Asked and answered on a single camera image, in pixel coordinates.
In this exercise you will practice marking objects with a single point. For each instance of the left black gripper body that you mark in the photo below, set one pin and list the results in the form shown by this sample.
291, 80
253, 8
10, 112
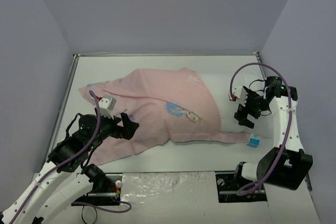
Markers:
122, 127

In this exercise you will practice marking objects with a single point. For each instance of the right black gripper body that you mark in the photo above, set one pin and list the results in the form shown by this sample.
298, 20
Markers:
252, 106

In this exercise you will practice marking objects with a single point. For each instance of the white pillow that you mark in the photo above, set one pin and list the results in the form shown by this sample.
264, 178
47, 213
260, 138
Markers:
218, 85

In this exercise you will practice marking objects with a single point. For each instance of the pink and blue Frozen pillowcase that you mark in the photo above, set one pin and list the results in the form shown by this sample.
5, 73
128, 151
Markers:
172, 105

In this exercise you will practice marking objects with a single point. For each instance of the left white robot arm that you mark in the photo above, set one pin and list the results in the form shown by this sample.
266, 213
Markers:
65, 159

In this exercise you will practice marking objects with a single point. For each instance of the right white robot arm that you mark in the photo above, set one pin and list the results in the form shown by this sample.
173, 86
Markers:
286, 164

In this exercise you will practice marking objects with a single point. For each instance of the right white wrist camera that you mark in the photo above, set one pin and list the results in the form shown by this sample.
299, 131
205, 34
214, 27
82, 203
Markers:
238, 95

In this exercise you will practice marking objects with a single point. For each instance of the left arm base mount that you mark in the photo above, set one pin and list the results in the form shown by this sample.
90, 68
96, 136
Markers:
106, 195

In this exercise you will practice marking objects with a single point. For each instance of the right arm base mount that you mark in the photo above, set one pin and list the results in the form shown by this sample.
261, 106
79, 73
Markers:
228, 185

